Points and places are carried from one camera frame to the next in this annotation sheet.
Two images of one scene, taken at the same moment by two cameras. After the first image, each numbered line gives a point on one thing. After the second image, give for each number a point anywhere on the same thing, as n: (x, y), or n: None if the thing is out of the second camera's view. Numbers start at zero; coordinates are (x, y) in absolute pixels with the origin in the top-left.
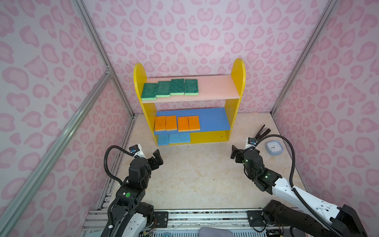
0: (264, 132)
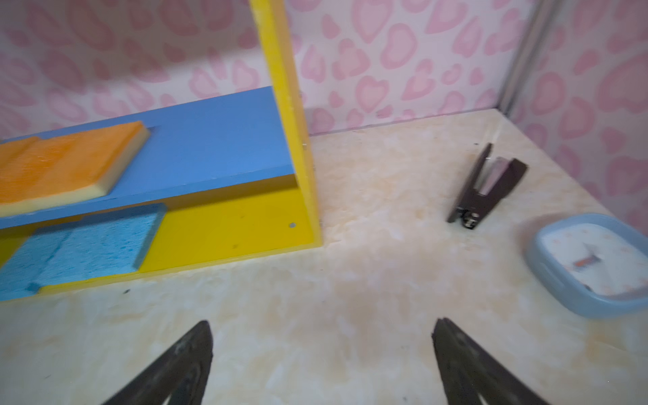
0: (471, 202)
